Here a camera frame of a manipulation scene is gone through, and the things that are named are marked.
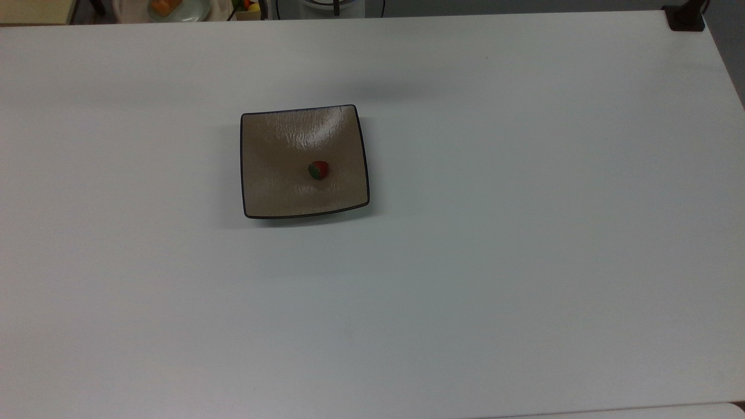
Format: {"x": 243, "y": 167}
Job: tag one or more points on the light wooden table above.
{"x": 35, "y": 10}

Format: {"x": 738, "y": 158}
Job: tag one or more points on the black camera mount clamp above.
{"x": 685, "y": 18}

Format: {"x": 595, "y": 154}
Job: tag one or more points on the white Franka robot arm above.
{"x": 317, "y": 3}

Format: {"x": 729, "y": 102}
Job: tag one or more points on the square brown ceramic plate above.
{"x": 279, "y": 174}

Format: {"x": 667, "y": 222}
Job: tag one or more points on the yellow box of items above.
{"x": 249, "y": 11}

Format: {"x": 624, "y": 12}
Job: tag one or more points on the orange food piece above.
{"x": 165, "y": 6}

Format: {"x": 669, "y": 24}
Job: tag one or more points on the clear plate with food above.
{"x": 195, "y": 10}

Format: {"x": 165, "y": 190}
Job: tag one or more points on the red strawberry with green top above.
{"x": 318, "y": 170}

